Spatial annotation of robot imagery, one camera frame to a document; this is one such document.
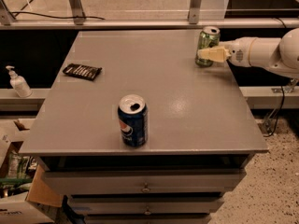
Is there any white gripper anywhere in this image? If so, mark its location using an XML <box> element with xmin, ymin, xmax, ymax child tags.
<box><xmin>197</xmin><ymin>37</ymin><xmax>256</xmax><ymax>67</ymax></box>

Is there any green soda can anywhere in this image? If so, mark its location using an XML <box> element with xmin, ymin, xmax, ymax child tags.
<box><xmin>195</xmin><ymin>26</ymin><xmax>221</xmax><ymax>68</ymax></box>

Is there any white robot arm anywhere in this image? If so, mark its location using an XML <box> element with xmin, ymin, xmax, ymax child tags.
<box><xmin>197</xmin><ymin>28</ymin><xmax>299</xmax><ymax>79</ymax></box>

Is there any blue Pepsi can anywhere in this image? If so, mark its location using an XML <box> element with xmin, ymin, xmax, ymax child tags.
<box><xmin>118</xmin><ymin>94</ymin><xmax>148</xmax><ymax>147</ymax></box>

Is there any grey drawer cabinet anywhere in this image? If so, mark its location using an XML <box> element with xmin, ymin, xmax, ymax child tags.
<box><xmin>21</xmin><ymin>30</ymin><xmax>266</xmax><ymax>224</ymax></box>

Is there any black snack packet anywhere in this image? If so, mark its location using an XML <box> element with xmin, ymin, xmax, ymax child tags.
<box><xmin>63</xmin><ymin>63</ymin><xmax>102</xmax><ymax>81</ymax></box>

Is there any bottom grey drawer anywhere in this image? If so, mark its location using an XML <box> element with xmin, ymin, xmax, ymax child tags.
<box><xmin>85</xmin><ymin>214</ymin><xmax>211</xmax><ymax>224</ymax></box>

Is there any grey drawer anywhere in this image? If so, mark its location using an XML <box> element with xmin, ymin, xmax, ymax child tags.
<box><xmin>68</xmin><ymin>196</ymin><xmax>223</xmax><ymax>215</ymax></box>
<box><xmin>85</xmin><ymin>214</ymin><xmax>211</xmax><ymax>224</ymax></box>
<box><xmin>42</xmin><ymin>169</ymin><xmax>246</xmax><ymax>195</ymax></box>

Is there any top grey drawer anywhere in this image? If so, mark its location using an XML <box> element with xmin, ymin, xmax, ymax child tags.
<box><xmin>42</xmin><ymin>169</ymin><xmax>246</xmax><ymax>195</ymax></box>

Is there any white pump dispenser bottle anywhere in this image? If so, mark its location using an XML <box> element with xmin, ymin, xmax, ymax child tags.
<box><xmin>6</xmin><ymin>65</ymin><xmax>32</xmax><ymax>98</ymax></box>

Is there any middle grey drawer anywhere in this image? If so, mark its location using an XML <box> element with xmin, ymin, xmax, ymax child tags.
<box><xmin>68</xmin><ymin>196</ymin><xmax>223</xmax><ymax>215</ymax></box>

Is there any brown cardboard box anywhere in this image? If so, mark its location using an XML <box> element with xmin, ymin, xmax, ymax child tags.
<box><xmin>0</xmin><ymin>119</ymin><xmax>63</xmax><ymax>207</ymax></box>

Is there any white cardboard box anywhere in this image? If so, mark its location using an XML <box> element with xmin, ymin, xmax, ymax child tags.
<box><xmin>0</xmin><ymin>192</ymin><xmax>57</xmax><ymax>224</ymax></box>

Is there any right metal bracket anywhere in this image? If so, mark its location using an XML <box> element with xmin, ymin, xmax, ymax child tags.
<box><xmin>188</xmin><ymin>0</ymin><xmax>202</xmax><ymax>24</ymax></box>

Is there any metal bracket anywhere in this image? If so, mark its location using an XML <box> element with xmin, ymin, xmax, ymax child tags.
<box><xmin>68</xmin><ymin>0</ymin><xmax>86</xmax><ymax>25</ymax></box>
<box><xmin>188</xmin><ymin>0</ymin><xmax>202</xmax><ymax>24</ymax></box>

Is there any black floor cable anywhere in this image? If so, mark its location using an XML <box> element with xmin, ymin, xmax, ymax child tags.
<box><xmin>263</xmin><ymin>84</ymin><xmax>286</xmax><ymax>138</ymax></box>

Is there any black cable on ledge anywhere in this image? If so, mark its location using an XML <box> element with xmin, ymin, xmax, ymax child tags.
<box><xmin>8</xmin><ymin>10</ymin><xmax>107</xmax><ymax>21</ymax></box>

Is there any left metal bracket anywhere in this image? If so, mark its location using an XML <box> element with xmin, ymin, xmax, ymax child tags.
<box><xmin>68</xmin><ymin>0</ymin><xmax>86</xmax><ymax>25</ymax></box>

